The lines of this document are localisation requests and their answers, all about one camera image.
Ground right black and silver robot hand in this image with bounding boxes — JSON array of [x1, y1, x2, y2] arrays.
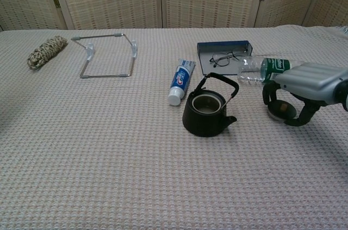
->
[[262, 63, 348, 127]]

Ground black round teapot lid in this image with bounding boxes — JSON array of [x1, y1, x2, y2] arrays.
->
[[268, 99, 297, 124]]

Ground black cast iron teapot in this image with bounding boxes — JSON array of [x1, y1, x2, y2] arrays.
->
[[182, 72, 240, 138]]

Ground clear bottle with green label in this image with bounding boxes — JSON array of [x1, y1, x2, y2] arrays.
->
[[237, 55, 300, 85]]

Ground open blue glasses case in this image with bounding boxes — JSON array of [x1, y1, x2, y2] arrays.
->
[[196, 40, 254, 76]]

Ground blue white toothpaste tube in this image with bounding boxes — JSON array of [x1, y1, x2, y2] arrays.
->
[[167, 58, 196, 106]]

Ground beige woven tablecloth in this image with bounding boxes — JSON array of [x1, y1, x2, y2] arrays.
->
[[0, 24, 348, 230]]

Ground thin black wire-rim glasses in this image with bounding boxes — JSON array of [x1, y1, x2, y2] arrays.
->
[[209, 47, 250, 68]]

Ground metal wire stand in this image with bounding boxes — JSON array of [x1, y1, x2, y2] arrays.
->
[[71, 33, 138, 79]]

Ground beige braided rope bundle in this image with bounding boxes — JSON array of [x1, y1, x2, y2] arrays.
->
[[27, 36, 69, 70]]

